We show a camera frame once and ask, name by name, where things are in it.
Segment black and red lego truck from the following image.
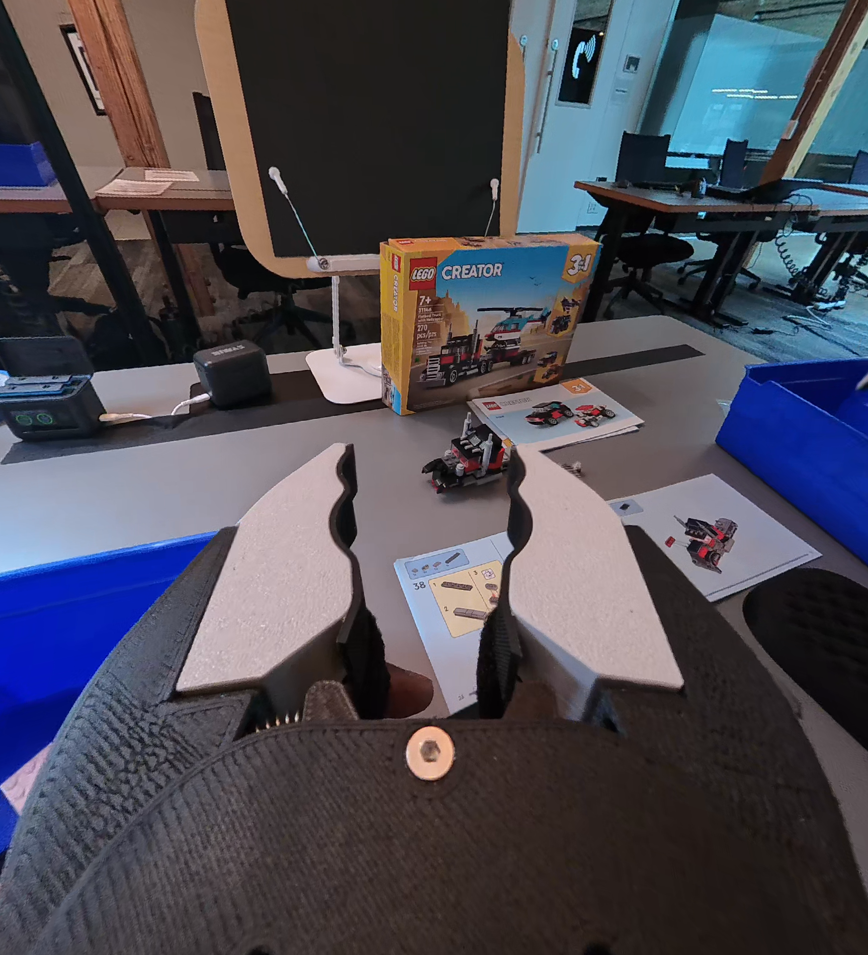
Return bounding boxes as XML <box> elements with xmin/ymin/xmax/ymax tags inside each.
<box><xmin>422</xmin><ymin>414</ymin><xmax>516</xmax><ymax>495</ymax></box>

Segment black battery charging case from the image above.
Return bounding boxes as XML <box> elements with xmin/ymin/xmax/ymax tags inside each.
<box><xmin>0</xmin><ymin>336</ymin><xmax>107</xmax><ymax>441</ymax></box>

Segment distant blue bin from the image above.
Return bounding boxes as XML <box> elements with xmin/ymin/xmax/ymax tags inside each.
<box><xmin>0</xmin><ymin>134</ymin><xmax>56</xmax><ymax>188</ymax></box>

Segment black quilted pad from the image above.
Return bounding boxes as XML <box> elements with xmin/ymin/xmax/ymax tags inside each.
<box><xmin>743</xmin><ymin>567</ymin><xmax>868</xmax><ymax>792</ymax></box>

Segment closed lego instruction booklet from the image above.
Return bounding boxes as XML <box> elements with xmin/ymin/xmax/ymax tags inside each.
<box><xmin>467</xmin><ymin>381</ymin><xmax>644</xmax><ymax>453</ymax></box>

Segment brown office desk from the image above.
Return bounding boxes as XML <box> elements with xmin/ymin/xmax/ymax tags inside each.
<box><xmin>574</xmin><ymin>178</ymin><xmax>868</xmax><ymax>329</ymax></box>

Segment black metal pole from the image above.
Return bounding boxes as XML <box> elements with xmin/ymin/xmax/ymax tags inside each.
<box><xmin>0</xmin><ymin>0</ymin><xmax>144</xmax><ymax>359</ymax></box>

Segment blue plastic bin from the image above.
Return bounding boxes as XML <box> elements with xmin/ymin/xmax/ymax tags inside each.
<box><xmin>716</xmin><ymin>357</ymin><xmax>868</xmax><ymax>598</ymax></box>
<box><xmin>0</xmin><ymin>530</ymin><xmax>219</xmax><ymax>892</ymax></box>

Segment white charging cable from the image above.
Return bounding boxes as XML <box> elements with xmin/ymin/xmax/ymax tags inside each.
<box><xmin>98</xmin><ymin>391</ymin><xmax>215</xmax><ymax>426</ymax></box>

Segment yellow lego set box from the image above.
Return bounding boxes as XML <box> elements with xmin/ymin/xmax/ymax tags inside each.
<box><xmin>379</xmin><ymin>234</ymin><xmax>604</xmax><ymax>416</ymax></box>

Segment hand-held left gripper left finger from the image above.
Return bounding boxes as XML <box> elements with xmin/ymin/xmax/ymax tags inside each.
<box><xmin>174</xmin><ymin>442</ymin><xmax>392</xmax><ymax>722</ymax></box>

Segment sheets of paper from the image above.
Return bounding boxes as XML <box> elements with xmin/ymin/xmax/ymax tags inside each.
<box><xmin>109</xmin><ymin>168</ymin><xmax>200</xmax><ymax>198</ymax></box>

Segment black picture frame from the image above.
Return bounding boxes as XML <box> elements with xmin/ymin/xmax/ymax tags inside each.
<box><xmin>61</xmin><ymin>24</ymin><xmax>107</xmax><ymax>116</ymax></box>

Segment lego instruction booklet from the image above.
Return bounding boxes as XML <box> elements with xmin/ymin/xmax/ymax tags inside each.
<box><xmin>467</xmin><ymin>381</ymin><xmax>644</xmax><ymax>453</ymax></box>
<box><xmin>394</xmin><ymin>474</ymin><xmax>823</xmax><ymax>719</ymax></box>

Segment black office chair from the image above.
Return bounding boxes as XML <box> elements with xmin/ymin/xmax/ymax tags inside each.
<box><xmin>613</xmin><ymin>133</ymin><xmax>697</xmax><ymax>316</ymax></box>

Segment dark grey charger cube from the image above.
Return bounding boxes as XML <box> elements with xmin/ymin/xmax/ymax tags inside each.
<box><xmin>193</xmin><ymin>341</ymin><xmax>273</xmax><ymax>410</ymax></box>

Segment black phone sign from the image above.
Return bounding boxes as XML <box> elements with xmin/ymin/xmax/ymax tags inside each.
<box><xmin>557</xmin><ymin>26</ymin><xmax>601</xmax><ymax>105</ymax></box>

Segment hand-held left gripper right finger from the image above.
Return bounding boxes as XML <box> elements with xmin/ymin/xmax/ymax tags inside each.
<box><xmin>476</xmin><ymin>444</ymin><xmax>686</xmax><ymax>722</ymax></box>

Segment white panel stand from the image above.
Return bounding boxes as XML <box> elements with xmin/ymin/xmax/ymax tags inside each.
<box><xmin>306</xmin><ymin>254</ymin><xmax>405</xmax><ymax>405</ymax></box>

